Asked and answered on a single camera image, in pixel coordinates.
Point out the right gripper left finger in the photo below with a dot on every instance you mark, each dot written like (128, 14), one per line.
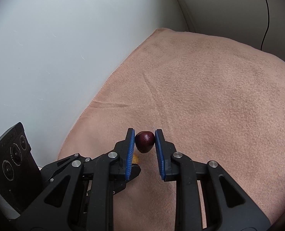
(94, 212)

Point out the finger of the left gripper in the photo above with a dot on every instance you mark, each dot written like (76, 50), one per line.
(74, 160)
(120, 181)

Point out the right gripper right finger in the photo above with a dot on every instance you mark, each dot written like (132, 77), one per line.
(207, 197)

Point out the small brown longan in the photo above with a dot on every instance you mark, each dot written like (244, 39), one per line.
(135, 159)

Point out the small dark red cherry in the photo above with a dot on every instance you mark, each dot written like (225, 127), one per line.
(144, 141)

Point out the pink towel cloth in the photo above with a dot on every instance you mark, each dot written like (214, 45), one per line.
(214, 98)

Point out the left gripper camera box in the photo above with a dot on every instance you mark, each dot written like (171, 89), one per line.
(20, 179)

